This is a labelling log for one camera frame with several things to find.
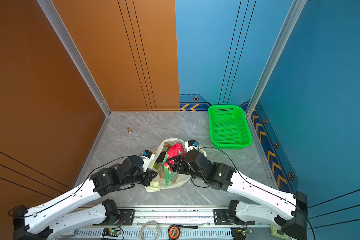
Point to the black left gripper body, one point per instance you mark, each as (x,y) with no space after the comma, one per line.
(144,177)

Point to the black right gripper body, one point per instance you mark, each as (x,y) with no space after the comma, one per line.
(185,168)

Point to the pink dragon fruit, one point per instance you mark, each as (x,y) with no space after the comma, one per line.
(168,166)

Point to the yellowish translucent plastic bag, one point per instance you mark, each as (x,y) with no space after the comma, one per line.
(158,183)

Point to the green plastic mesh basket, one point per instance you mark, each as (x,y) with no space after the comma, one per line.
(229,128)

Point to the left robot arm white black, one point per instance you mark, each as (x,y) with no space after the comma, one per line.
(59,215)

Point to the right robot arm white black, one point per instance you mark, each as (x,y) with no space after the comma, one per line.
(286,210)

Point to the green circuit board left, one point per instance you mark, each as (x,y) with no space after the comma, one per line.
(112,233)

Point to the green circuit board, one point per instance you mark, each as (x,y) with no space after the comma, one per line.
(112,233)
(240,233)

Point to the orange black tape measure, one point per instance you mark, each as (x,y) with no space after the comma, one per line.
(174,231)

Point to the green circuit board right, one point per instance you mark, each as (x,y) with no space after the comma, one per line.
(240,233)

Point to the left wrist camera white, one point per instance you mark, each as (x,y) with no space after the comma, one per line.
(147,157)

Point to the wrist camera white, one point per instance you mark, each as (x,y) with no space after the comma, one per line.
(147,157)
(191,145)

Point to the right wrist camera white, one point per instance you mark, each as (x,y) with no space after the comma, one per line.
(191,145)

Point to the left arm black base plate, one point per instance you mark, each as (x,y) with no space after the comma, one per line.
(126,217)

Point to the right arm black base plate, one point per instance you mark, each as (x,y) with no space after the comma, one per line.
(226,217)

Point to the light green switch box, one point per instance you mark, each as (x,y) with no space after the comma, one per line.
(276,232)

